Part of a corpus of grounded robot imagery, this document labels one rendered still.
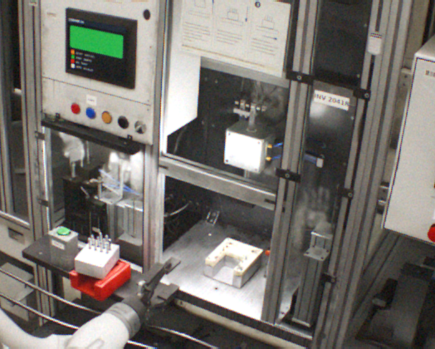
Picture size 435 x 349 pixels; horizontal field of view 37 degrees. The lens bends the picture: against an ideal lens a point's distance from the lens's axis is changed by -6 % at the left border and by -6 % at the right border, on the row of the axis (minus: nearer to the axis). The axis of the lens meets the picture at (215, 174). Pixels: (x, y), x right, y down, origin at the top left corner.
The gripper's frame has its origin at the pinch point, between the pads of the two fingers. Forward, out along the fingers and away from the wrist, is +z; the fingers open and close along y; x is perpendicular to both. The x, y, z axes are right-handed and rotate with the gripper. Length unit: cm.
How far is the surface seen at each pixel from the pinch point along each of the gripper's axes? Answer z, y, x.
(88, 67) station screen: 18, 45, 41
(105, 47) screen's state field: 18, 52, 35
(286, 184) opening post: 22.6, 24.4, -20.4
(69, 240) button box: 9.1, -9.9, 43.1
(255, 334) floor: 113, -112, 18
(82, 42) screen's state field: 18, 52, 44
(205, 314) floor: 114, -112, 46
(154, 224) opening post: 21.4, -1.2, 18.9
